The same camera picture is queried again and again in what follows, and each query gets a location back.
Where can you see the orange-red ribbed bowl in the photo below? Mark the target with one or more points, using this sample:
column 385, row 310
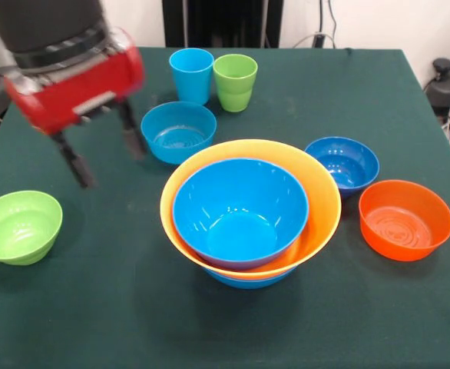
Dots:
column 405, row 221

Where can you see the medium blue ribbed bowl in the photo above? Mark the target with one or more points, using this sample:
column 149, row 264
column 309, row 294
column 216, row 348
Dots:
column 178, row 130

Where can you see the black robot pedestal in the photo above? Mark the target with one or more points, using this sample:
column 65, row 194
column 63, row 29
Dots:
column 217, row 23

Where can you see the dark green table cloth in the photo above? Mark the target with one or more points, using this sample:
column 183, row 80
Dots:
column 94, row 307

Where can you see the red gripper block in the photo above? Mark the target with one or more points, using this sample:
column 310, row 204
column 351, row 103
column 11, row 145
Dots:
column 75, row 88

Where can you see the green bowl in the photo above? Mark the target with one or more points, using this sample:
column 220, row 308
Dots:
column 19, row 230

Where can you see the large yellow-orange bowl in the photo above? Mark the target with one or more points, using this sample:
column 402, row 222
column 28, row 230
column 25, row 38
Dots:
column 321, row 192

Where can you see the light blue cup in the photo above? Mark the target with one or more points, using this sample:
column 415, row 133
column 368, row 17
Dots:
column 191, row 84

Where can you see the large light blue bowl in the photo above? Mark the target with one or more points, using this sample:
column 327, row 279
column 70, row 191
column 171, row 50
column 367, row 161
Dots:
column 240, row 215
column 248, row 283

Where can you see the dark blue bowl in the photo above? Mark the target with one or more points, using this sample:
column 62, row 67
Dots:
column 344, row 165

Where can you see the green cup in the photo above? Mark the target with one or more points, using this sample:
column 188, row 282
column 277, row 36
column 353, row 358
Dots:
column 234, row 88

